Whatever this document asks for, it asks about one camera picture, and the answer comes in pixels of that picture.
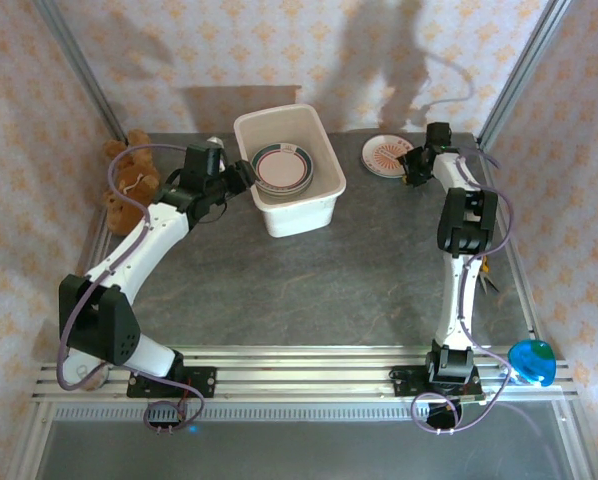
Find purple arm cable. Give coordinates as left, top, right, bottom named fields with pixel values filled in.
left=56, top=143, right=208, bottom=436
left=409, top=147, right=516, bottom=436

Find aluminium frame post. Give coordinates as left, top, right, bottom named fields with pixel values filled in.
left=32, top=0, right=128, bottom=141
left=477, top=0, right=573, bottom=147

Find sunburst pattern plate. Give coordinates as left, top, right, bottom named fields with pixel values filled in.
left=361, top=134, right=415, bottom=180

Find grey slotted cable duct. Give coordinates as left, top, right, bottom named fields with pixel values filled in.
left=53, top=405, right=563, bottom=425

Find green band red ring plate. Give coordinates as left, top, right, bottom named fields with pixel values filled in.
left=251, top=142, right=314, bottom=187

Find yellow black pliers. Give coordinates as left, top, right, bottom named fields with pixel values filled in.
left=478, top=257, right=500, bottom=295

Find blue translucent round object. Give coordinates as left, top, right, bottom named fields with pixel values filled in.
left=507, top=339, right=558, bottom=389

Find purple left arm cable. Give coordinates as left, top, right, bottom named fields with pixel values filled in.
left=56, top=143, right=208, bottom=436

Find brown plush teddy bear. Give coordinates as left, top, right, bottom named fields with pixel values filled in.
left=101, top=128, right=163, bottom=236

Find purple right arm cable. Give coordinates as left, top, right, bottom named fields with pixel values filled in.
left=409, top=147, right=516, bottom=436

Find black cable connector block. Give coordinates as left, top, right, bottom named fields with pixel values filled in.
left=426, top=399, right=465, bottom=432

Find green rim lettered plate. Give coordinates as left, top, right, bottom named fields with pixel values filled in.
left=252, top=174, right=313, bottom=199

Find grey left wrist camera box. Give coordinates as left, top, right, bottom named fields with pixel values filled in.
left=207, top=137, right=229, bottom=169

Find white plastic bin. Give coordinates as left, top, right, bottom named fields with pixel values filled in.
left=232, top=103, right=348, bottom=239

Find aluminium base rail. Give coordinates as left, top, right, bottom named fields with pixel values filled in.
left=31, top=344, right=578, bottom=404

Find grey metal front panel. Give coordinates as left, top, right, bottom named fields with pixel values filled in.
left=8, top=419, right=588, bottom=480

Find aluminium side rail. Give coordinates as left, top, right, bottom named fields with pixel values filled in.
left=477, top=139, right=539, bottom=344
left=76, top=209, right=113, bottom=276

